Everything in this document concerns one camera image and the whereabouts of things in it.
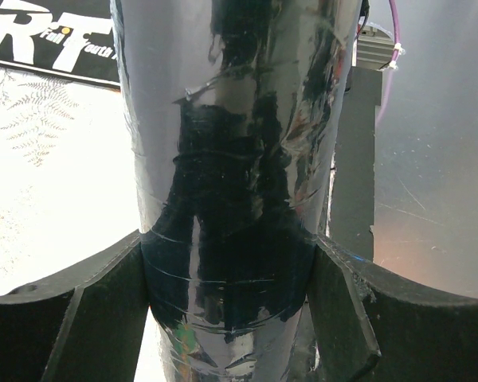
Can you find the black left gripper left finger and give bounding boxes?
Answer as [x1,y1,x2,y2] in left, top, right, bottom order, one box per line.
[0,232,148,381]

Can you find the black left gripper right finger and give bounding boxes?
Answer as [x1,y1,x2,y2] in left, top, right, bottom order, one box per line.
[308,236,478,381]

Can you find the black shuttlecock tube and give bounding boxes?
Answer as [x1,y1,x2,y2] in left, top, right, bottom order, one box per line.
[110,0,361,381]

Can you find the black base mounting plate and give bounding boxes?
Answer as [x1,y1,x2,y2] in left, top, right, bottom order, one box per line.
[325,67,382,260]

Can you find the floral tablecloth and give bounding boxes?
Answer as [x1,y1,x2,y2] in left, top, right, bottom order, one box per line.
[0,68,162,381]

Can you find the black racket cover bag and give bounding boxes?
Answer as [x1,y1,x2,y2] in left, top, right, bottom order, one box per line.
[0,0,120,88]

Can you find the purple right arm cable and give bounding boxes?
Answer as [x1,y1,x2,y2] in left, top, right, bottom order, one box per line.
[376,0,406,127]

